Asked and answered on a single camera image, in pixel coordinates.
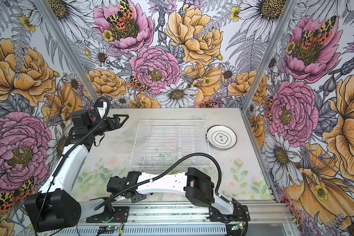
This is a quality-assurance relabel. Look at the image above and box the left aluminium frame post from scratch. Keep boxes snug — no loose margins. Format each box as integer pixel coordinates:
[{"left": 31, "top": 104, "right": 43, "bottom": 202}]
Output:
[{"left": 34, "top": 1, "right": 99, "bottom": 105}]

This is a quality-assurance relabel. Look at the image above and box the white wire dish rack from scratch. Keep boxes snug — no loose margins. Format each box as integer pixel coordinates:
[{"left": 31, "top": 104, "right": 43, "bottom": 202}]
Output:
[{"left": 130, "top": 120, "right": 210, "bottom": 171}]

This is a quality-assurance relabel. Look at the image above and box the white vented cable duct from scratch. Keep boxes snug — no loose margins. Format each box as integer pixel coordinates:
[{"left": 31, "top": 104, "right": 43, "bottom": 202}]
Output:
[{"left": 41, "top": 224, "right": 227, "bottom": 236}]

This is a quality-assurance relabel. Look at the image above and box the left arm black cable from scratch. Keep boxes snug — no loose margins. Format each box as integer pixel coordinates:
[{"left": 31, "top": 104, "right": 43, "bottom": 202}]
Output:
[{"left": 32, "top": 96, "right": 111, "bottom": 236}]

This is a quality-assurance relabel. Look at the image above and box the aluminium front rail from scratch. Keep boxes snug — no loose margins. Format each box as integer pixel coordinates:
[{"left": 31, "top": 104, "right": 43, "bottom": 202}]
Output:
[{"left": 41, "top": 202, "right": 296, "bottom": 226}]

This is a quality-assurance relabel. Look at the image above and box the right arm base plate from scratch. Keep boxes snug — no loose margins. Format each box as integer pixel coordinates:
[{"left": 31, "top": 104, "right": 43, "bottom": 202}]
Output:
[{"left": 207, "top": 204, "right": 251, "bottom": 224}]

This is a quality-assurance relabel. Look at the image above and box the right aluminium frame post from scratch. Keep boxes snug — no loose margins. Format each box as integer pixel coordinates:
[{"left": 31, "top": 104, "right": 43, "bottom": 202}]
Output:
[{"left": 242, "top": 0, "right": 298, "bottom": 114}]

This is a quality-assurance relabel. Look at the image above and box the aluminium frame post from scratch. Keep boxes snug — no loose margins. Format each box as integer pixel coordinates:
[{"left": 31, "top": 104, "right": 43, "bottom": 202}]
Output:
[
  {"left": 34, "top": 1, "right": 99, "bottom": 105},
  {"left": 242, "top": 0, "right": 298, "bottom": 114}
]

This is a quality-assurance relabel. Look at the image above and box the green circuit board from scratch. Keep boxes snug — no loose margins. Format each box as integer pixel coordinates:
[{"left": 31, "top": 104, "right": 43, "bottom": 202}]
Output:
[{"left": 97, "top": 226, "right": 117, "bottom": 235}]

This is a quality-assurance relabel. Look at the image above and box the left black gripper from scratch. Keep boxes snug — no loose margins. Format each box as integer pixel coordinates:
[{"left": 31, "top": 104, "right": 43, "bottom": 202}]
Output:
[{"left": 88, "top": 114, "right": 130, "bottom": 136}]

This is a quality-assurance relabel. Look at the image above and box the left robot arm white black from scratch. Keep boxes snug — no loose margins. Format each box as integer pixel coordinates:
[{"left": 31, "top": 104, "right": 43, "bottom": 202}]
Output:
[{"left": 24, "top": 108, "right": 129, "bottom": 233}]

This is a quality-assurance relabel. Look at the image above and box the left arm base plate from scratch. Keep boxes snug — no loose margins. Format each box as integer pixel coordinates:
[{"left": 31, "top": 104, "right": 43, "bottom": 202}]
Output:
[{"left": 86, "top": 206, "right": 129, "bottom": 223}]

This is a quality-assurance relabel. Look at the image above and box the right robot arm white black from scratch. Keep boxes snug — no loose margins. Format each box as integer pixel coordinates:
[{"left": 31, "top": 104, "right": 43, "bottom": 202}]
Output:
[{"left": 107, "top": 167, "right": 235, "bottom": 215}]

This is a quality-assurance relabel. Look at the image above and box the plate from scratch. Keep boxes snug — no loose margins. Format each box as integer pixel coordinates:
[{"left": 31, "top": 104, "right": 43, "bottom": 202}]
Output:
[{"left": 206, "top": 125, "right": 238, "bottom": 150}]

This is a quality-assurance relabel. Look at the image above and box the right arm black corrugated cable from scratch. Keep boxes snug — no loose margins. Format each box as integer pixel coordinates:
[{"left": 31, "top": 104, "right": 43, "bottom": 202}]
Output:
[{"left": 94, "top": 152, "right": 250, "bottom": 236}]

